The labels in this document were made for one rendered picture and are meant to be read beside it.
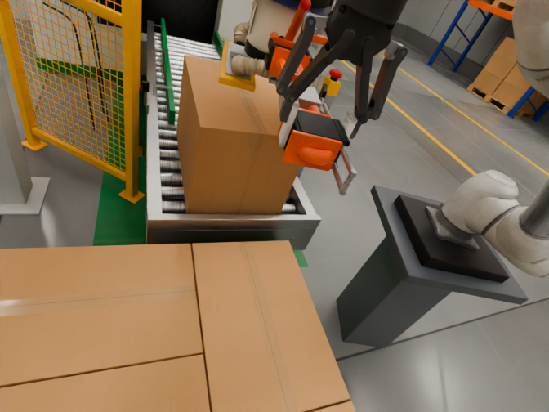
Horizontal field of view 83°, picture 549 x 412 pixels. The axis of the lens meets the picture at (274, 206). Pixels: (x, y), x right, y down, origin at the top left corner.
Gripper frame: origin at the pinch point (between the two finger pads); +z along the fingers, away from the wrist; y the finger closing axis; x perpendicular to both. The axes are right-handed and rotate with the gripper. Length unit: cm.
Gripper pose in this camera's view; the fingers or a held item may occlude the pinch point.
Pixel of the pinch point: (314, 133)
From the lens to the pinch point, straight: 48.8
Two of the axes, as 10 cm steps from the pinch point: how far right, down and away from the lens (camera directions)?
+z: -2.9, 7.2, 6.4
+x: 0.6, 6.8, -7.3
